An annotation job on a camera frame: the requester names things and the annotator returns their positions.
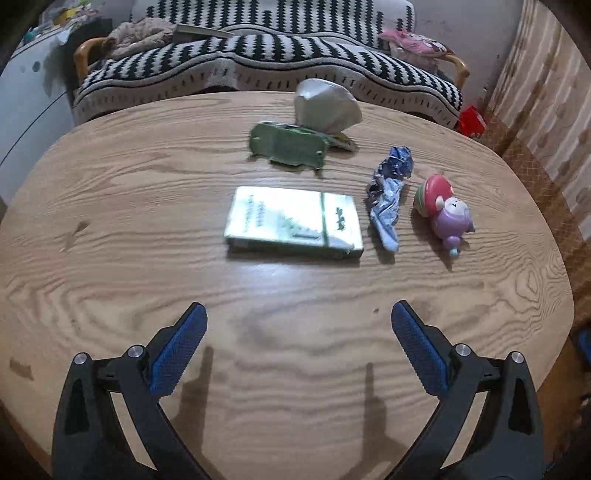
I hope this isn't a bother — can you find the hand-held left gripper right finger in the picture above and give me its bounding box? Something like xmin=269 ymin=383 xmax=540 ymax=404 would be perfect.
xmin=390 ymin=300 xmax=546 ymax=480

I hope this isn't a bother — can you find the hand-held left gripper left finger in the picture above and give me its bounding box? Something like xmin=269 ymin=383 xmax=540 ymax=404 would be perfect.
xmin=52 ymin=302 xmax=218 ymax=480

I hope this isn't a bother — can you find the blue white wrapper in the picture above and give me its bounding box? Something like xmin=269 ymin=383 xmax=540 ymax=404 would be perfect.
xmin=366 ymin=146 xmax=415 ymax=253

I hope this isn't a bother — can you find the pale green box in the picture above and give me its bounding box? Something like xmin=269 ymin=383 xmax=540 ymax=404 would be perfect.
xmin=224 ymin=186 xmax=365 ymax=262

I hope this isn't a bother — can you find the green carton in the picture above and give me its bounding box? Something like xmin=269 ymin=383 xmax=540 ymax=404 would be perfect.
xmin=249 ymin=121 xmax=329 ymax=171

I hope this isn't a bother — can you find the white plastic bag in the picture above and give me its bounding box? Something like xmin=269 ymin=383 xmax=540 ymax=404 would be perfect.
xmin=294 ymin=78 xmax=363 ymax=136

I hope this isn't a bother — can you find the purple toy with watermelon hat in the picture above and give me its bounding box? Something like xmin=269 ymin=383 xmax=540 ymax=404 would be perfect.
xmin=413 ymin=174 xmax=476 ymax=258

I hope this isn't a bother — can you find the red box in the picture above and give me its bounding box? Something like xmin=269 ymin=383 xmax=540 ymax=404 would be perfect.
xmin=457 ymin=106 xmax=486 ymax=137

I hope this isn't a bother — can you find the beige patterned curtain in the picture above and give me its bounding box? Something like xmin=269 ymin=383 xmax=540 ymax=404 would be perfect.
xmin=480 ymin=0 xmax=591 ymax=333

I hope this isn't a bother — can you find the white cabinet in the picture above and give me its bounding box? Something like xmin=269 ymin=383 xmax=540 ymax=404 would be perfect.
xmin=0 ymin=28 xmax=79 ymax=204

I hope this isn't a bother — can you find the pink printed cloth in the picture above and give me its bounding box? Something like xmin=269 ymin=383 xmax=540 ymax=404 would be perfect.
xmin=379 ymin=28 xmax=448 ymax=59

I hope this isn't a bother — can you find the black-white patterned sofa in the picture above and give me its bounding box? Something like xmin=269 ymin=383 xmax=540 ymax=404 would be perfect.
xmin=73 ymin=0 xmax=464 ymax=130

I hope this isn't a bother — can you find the beige cloth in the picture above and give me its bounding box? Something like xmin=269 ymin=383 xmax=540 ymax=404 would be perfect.
xmin=102 ymin=17 xmax=178 ymax=59

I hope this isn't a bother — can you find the grey book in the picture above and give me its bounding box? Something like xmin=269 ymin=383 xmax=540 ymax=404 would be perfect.
xmin=174 ymin=23 xmax=235 ymax=44

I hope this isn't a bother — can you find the wooden frame sofa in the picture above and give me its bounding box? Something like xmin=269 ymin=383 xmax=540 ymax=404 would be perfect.
xmin=74 ymin=37 xmax=471 ymax=87

